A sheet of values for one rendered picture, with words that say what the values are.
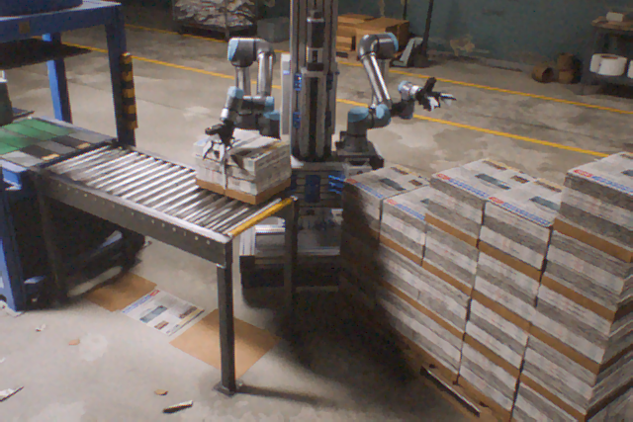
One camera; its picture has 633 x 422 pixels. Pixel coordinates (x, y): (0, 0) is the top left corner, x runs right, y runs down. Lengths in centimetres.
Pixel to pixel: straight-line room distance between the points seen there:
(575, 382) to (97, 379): 211
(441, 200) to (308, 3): 139
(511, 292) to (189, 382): 155
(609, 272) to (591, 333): 26
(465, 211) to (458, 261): 23
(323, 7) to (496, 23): 623
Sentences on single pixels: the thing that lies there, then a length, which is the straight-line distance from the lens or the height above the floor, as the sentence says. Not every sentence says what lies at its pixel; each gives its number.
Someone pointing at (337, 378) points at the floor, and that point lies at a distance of 313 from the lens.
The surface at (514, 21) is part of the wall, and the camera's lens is 945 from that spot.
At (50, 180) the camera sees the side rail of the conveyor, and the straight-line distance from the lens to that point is 338.
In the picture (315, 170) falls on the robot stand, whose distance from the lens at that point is 352.
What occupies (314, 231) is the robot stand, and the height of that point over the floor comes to 23.
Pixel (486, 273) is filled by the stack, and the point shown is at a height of 75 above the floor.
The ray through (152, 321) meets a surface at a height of 1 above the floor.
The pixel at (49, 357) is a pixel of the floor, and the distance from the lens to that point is 344.
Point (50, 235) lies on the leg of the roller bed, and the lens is 361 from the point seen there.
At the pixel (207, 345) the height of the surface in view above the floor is 0.
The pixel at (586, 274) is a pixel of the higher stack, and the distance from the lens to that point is 232.
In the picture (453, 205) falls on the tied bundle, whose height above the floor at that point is 97.
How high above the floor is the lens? 208
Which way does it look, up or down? 24 degrees down
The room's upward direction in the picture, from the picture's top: 2 degrees clockwise
